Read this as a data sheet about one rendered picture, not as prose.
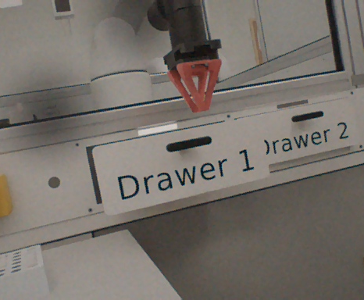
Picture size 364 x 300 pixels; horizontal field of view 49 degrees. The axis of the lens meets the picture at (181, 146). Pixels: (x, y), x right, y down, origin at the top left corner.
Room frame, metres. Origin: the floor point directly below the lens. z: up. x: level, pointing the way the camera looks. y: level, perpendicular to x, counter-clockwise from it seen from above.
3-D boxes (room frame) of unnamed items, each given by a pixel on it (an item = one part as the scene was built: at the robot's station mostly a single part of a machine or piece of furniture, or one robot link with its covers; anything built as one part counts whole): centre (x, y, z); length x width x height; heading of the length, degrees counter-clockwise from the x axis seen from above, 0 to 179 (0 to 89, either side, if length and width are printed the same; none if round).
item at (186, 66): (0.63, -0.04, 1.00); 0.07 x 0.07 x 0.09; 17
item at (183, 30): (0.63, -0.04, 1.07); 0.10 x 0.07 x 0.07; 17
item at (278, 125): (0.89, -0.26, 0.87); 0.29 x 0.02 x 0.11; 106
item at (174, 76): (0.64, -0.04, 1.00); 0.07 x 0.07 x 0.09; 17
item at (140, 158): (0.66, 0.00, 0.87); 0.29 x 0.02 x 0.11; 106
